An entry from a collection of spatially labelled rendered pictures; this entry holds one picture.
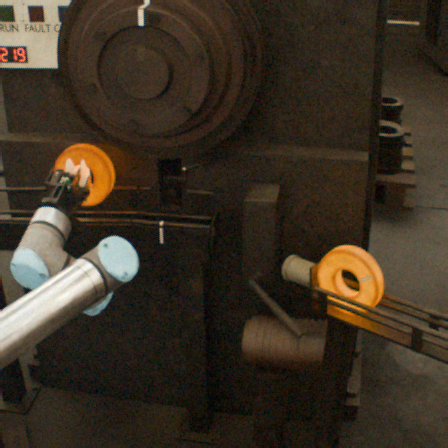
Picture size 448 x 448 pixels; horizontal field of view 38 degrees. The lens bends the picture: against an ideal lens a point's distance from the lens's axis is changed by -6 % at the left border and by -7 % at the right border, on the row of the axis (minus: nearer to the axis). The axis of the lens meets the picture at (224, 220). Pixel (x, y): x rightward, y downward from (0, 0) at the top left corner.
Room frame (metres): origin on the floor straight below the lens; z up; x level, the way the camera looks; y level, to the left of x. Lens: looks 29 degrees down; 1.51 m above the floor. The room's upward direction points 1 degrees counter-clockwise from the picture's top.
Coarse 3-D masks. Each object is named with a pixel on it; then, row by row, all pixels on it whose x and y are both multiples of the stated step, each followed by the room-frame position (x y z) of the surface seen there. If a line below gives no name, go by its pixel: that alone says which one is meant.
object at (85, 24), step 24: (96, 0) 1.46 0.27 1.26; (120, 0) 1.43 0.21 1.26; (168, 0) 1.41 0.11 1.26; (192, 0) 1.42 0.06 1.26; (216, 0) 1.43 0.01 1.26; (96, 24) 1.44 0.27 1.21; (216, 24) 1.40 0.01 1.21; (72, 48) 1.47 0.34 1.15; (216, 48) 1.39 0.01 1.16; (240, 48) 1.40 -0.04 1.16; (72, 72) 1.47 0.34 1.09; (216, 72) 1.39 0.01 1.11; (240, 72) 1.40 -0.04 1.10; (216, 96) 1.39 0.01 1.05; (96, 120) 1.46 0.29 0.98; (192, 120) 1.40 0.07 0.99; (216, 120) 1.41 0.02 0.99; (144, 144) 1.44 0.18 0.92; (168, 144) 1.43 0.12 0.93
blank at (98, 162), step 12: (84, 144) 1.51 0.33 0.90; (60, 156) 1.49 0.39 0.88; (72, 156) 1.49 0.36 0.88; (84, 156) 1.48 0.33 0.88; (96, 156) 1.47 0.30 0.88; (60, 168) 1.49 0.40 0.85; (96, 168) 1.47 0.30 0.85; (108, 168) 1.47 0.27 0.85; (96, 180) 1.47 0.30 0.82; (108, 180) 1.47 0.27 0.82; (96, 192) 1.47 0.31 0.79; (108, 192) 1.47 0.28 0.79; (84, 204) 1.48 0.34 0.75
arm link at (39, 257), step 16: (32, 224) 1.24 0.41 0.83; (48, 224) 1.24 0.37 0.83; (32, 240) 1.19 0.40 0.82; (48, 240) 1.20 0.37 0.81; (64, 240) 1.25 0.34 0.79; (16, 256) 1.16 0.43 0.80; (32, 256) 1.15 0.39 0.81; (48, 256) 1.17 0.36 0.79; (64, 256) 1.19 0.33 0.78; (16, 272) 1.15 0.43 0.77; (32, 272) 1.14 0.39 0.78; (48, 272) 1.15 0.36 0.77; (32, 288) 1.15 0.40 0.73
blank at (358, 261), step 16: (336, 256) 1.22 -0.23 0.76; (352, 256) 1.19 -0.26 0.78; (368, 256) 1.19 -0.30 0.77; (320, 272) 1.24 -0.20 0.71; (336, 272) 1.22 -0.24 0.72; (352, 272) 1.19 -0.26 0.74; (368, 272) 1.17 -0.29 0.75; (336, 288) 1.21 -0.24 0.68; (368, 288) 1.16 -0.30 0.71; (368, 304) 1.16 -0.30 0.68
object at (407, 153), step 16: (384, 96) 3.58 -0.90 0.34; (384, 112) 3.44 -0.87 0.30; (400, 112) 3.47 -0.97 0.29; (384, 128) 3.12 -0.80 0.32; (400, 128) 3.08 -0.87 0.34; (384, 144) 2.97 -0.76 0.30; (400, 144) 2.98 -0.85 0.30; (384, 160) 2.96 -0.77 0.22; (400, 160) 2.99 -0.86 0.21; (384, 176) 2.94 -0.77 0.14; (400, 176) 2.94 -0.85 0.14; (384, 192) 2.97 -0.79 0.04; (400, 192) 2.87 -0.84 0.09; (400, 208) 2.87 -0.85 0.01
